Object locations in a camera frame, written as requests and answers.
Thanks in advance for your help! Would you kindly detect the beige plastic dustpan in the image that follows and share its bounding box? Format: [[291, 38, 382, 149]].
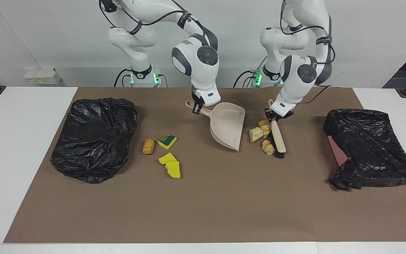
[[185, 100, 246, 152]]

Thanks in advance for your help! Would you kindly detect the black trash bag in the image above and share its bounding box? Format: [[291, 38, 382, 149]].
[[323, 109, 406, 191], [50, 98, 138, 184]]

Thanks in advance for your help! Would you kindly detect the black cable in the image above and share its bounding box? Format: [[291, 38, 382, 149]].
[[99, 0, 203, 36], [233, 69, 260, 88], [114, 68, 134, 88], [279, 0, 337, 105]]

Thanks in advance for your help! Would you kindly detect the pink bin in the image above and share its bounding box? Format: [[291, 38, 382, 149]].
[[329, 135, 349, 167]]

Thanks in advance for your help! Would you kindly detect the pale yellow crumpled trash piece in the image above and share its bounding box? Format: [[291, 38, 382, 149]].
[[249, 127, 264, 143]]

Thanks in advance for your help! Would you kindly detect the white wall socket box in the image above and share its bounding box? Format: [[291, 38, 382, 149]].
[[23, 67, 63, 85]]

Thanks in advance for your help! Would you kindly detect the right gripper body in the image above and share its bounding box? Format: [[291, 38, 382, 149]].
[[191, 86, 204, 106]]

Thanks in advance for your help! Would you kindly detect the wooden brush with black bristles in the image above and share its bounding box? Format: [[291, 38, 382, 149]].
[[267, 99, 287, 159]]

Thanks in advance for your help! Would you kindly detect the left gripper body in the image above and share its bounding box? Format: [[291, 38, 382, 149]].
[[274, 111, 294, 122]]

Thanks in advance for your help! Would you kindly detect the green and yellow sponge piece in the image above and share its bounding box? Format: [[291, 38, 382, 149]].
[[157, 135, 178, 150]]

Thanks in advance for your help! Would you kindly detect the yellow orange crumpled trash piece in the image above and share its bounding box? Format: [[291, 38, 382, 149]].
[[261, 139, 276, 156], [258, 120, 272, 139]]

